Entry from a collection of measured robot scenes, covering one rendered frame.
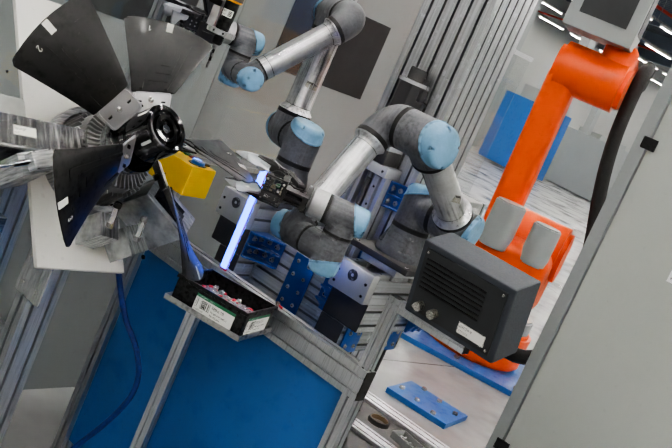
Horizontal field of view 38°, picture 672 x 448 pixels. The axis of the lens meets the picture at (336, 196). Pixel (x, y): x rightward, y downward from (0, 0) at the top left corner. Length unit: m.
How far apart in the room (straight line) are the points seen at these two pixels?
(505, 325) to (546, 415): 1.61
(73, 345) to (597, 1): 3.89
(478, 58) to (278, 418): 1.28
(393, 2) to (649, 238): 3.76
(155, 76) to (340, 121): 4.64
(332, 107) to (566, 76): 1.68
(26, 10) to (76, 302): 1.26
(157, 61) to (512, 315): 1.04
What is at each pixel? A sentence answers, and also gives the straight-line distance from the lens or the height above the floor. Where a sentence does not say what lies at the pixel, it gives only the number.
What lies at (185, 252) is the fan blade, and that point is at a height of 0.99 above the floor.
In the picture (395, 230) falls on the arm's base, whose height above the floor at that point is 1.11.
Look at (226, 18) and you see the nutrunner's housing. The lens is 2.33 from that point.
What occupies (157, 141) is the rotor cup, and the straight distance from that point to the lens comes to 2.23.
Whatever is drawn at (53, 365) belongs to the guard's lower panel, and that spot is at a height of 0.14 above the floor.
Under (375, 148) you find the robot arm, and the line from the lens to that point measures 2.52.
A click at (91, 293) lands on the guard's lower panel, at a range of 3.47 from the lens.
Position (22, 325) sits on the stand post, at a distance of 2.49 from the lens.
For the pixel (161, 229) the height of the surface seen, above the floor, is 0.96.
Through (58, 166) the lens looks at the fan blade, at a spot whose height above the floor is 1.11.
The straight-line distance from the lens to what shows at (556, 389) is 3.75.
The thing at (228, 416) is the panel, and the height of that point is 0.52.
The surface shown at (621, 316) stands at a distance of 3.65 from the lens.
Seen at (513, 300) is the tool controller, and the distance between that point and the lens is 2.16.
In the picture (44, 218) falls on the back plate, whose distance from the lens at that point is 2.34.
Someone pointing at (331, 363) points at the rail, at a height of 0.83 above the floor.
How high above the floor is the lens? 1.59
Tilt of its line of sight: 9 degrees down
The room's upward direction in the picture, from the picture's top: 24 degrees clockwise
